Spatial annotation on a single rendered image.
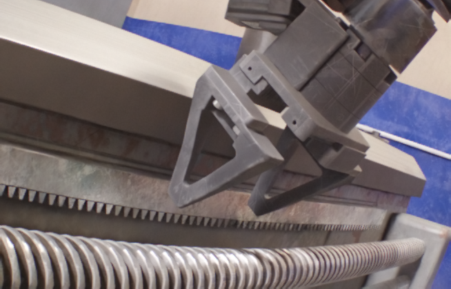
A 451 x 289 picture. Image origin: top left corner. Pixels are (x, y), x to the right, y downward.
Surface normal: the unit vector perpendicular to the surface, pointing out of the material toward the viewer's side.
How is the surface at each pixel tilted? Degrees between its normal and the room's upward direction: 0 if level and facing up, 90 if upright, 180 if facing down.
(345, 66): 101
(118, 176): 90
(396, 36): 111
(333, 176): 87
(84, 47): 36
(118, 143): 90
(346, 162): 120
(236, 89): 30
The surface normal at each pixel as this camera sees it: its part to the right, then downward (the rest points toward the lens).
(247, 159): -0.73, 0.11
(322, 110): -0.09, 0.31
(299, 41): -0.52, -0.15
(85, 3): 0.80, 0.26
